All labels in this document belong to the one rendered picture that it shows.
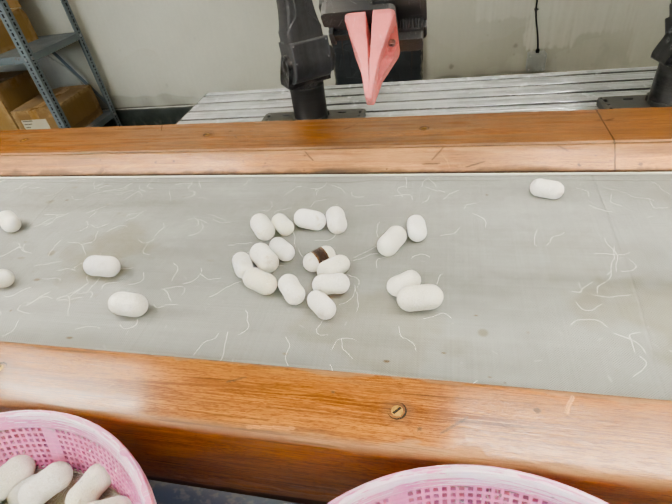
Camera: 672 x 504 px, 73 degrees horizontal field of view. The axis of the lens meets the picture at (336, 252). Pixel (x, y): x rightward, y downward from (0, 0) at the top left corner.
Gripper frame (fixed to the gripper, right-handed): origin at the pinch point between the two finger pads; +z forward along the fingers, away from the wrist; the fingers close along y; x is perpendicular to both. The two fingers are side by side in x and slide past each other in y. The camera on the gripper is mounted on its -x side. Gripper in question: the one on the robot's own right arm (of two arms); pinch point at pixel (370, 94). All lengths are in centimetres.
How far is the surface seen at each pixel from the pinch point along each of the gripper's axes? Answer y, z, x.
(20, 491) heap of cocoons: -18.8, 34.3, -14.2
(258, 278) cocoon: -8.5, 18.8, -3.2
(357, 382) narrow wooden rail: 1.9, 26.1, -10.1
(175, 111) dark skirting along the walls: -145, -96, 182
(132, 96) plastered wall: -170, -103, 175
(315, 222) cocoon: -5.4, 12.2, 3.0
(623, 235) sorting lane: 23.4, 12.6, 4.6
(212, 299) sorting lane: -13.1, 20.8, -2.4
